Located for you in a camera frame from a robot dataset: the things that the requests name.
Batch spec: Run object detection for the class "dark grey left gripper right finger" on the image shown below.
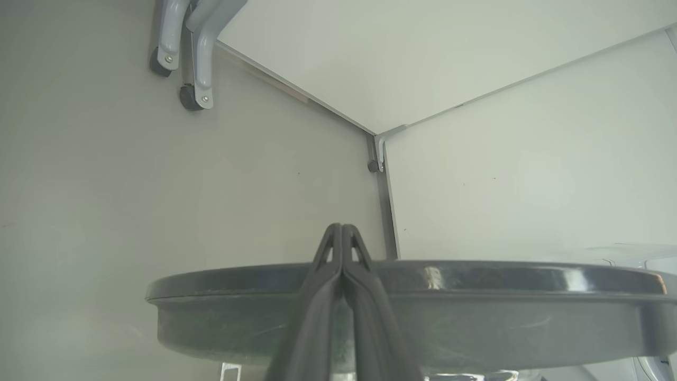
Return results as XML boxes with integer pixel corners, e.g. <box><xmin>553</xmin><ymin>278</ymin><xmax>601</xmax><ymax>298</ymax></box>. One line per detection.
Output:
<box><xmin>343</xmin><ymin>224</ymin><xmax>424</xmax><ymax>381</ymax></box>

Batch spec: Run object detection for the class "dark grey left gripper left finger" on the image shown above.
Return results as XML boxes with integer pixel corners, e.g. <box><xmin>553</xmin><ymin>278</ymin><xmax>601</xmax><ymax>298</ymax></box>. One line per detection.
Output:
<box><xmin>264</xmin><ymin>222</ymin><xmax>344</xmax><ymax>381</ymax></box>

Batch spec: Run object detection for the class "dark grey round bin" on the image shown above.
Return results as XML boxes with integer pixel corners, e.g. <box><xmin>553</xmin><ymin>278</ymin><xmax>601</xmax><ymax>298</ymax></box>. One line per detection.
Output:
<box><xmin>145</xmin><ymin>259</ymin><xmax>677</xmax><ymax>381</ymax></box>

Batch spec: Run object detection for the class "small grey foot with caster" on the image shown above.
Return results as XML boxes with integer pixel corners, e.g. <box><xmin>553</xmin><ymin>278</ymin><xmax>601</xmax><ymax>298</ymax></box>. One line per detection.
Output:
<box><xmin>367</xmin><ymin>135</ymin><xmax>386</xmax><ymax>174</ymax></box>

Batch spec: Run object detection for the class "white partition panel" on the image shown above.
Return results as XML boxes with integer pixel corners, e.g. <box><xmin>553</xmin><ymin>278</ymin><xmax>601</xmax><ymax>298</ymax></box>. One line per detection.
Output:
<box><xmin>377</xmin><ymin>26</ymin><xmax>677</xmax><ymax>262</ymax></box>
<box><xmin>214</xmin><ymin>0</ymin><xmax>677</xmax><ymax>135</ymax></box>

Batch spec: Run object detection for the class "grey leg with caster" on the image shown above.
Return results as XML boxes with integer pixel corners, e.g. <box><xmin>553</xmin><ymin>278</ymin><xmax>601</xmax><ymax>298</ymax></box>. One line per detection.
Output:
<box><xmin>150</xmin><ymin>0</ymin><xmax>191</xmax><ymax>78</ymax></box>
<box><xmin>179</xmin><ymin>0</ymin><xmax>249</xmax><ymax>112</ymax></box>

